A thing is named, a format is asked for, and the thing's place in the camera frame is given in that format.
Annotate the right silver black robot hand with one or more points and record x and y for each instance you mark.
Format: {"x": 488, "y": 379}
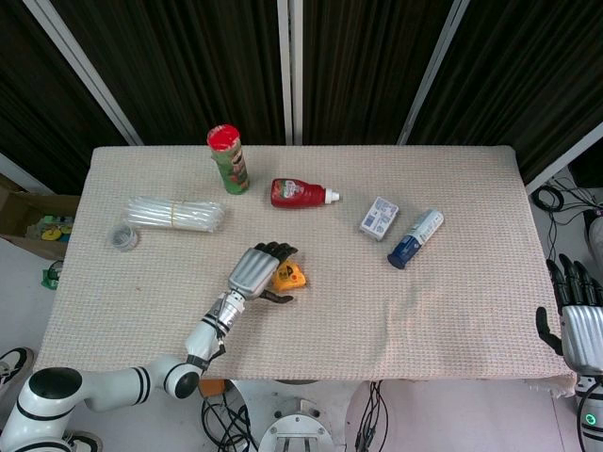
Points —
{"x": 581, "y": 329}

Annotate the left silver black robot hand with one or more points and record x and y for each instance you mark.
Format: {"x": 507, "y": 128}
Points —
{"x": 252, "y": 273}

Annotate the yellow tape measure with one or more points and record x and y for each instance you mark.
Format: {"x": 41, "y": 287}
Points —
{"x": 289, "y": 275}

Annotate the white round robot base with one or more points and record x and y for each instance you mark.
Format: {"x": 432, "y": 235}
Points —
{"x": 297, "y": 428}

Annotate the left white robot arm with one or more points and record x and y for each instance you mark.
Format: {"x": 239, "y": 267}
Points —
{"x": 118, "y": 381}

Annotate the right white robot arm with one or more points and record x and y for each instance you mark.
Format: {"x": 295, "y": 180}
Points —
{"x": 589, "y": 414}

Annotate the red ketchup bottle white cap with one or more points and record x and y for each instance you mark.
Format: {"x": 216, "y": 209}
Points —
{"x": 297, "y": 193}

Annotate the white rounded device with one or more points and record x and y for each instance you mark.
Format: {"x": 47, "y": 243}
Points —
{"x": 594, "y": 235}

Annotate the bundle of clear plastic tubes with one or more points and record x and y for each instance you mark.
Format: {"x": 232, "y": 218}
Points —
{"x": 174, "y": 214}

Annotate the green chips can red lid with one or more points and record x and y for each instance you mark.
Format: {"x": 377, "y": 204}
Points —
{"x": 231, "y": 165}

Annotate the orange box under table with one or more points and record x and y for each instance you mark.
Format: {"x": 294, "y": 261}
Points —
{"x": 212, "y": 387}

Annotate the beige waffle tablecloth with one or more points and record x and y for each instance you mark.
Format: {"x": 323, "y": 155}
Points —
{"x": 377, "y": 320}

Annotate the white blue carton box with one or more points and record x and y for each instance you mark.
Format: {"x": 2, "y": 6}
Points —
{"x": 379, "y": 219}

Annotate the blue white cylindrical bottle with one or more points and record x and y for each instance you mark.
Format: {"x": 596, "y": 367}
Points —
{"x": 414, "y": 240}

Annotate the small green floor object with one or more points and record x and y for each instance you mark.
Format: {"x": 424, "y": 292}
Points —
{"x": 51, "y": 278}

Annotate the dark partition screen white frames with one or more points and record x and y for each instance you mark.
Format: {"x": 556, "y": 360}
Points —
{"x": 188, "y": 70}

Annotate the brown cardboard box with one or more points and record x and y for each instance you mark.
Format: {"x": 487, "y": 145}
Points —
{"x": 28, "y": 207}

